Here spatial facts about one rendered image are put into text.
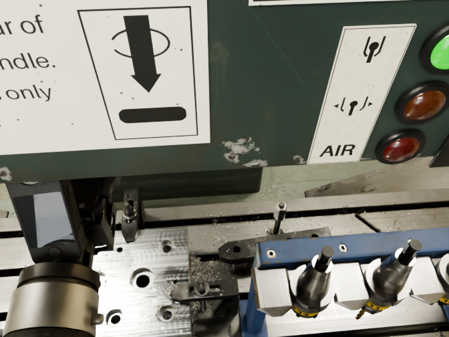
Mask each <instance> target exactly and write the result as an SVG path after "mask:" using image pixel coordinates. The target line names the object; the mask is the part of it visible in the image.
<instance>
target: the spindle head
mask: <svg viewBox="0 0 449 337"><path fill-rule="evenodd" d="M206 3H207V31H208V88H209V117H210V142H209V143H197V144H175V145H163V146H140V147H128V148H106V149H93V150H71V151H59V152H36V153H25V154H2V155H0V184H2V183H23V182H34V181H55V180H66V179H87V178H98V177H119V176H130V175H151V174H162V173H183V172H194V171H215V170H227V169H247V168H259V167H270V166H291V165H302V164H307V160H308V157H309V152H310V150H311V145H312V142H313V137H314V134H315V130H316V127H317V123H318V120H319V115H320V112H321V108H322V105H323V100H324V97H325V93H326V90H327V85H328V82H329V78H330V75H331V71H332V67H333V63H334V60H335V56H336V53H337V48H338V45H339V40H340V38H341V33H342V30H343V27H344V26H360V25H393V24H411V23H415V24H416V25H417V26H416V28H415V31H414V33H413V36H412V38H411V40H410V43H409V45H408V48H407V50H406V52H405V54H404V57H403V59H402V62H401V64H400V66H399V68H398V71H397V73H396V76H395V78H394V80H393V82H392V85H391V87H390V90H389V92H388V95H387V96H386V99H385V101H384V104H383V106H382V109H381V110H380V113H379V116H378V118H377V120H376V123H375V125H374V127H373V130H372V132H371V134H370V136H369V139H368V141H367V144H366V146H365V148H364V150H363V153H362V155H361V158H360V160H359V161H366V160H377V158H376V156H375V148H376V146H377V144H378V143H379V142H380V140H381V139H383V138H384V137H385V136H387V135H389V134H391V133H392V132H395V131H397V130H402V129H416V130H419V131H421V132H423V134H424V136H425V137H426V145H425V147H424V149H423V150H422V151H421V153H420V154H418V155H417V156H415V157H414V158H419V157H430V156H435V154H436V153H437V152H438V150H439V148H440V147H441V145H442V143H443V142H444V141H445V139H446V137H447V136H448V134H449V107H448V108H447V109H446V110H445V111H444V112H443V113H442V114H441V115H439V116H438V117H436V118H435V119H433V120H431V121H429V122H425V123H423V124H415V125H409V124H403V123H401V122H400V121H399V120H398V119H397V118H396V115H395V114H394V106H395V105H396V102H397V101H398V99H399V98H400V96H401V95H402V94H403V93H404V92H405V91H407V90H408V89H410V88H411V87H413V86H415V85H417V84H420V83H422V82H427V81H432V80H439V81H443V82H446V83H447V84H448V85H449V73H447V74H431V73H429V72H427V71H426V70H425V69H424V68H423V67H422V65H421V63H420V60H419V54H420V50H421V47H422V45H423V44H424V42H425V41H426V39H427V38H428V37H429V36H430V34H432V33H433V32H434V31H435V30H436V29H438V28H439V27H440V26H442V25H444V24H445V23H448V22H449V0H395V1H358V2H339V3H303V4H284V5H249V0H206Z"/></svg>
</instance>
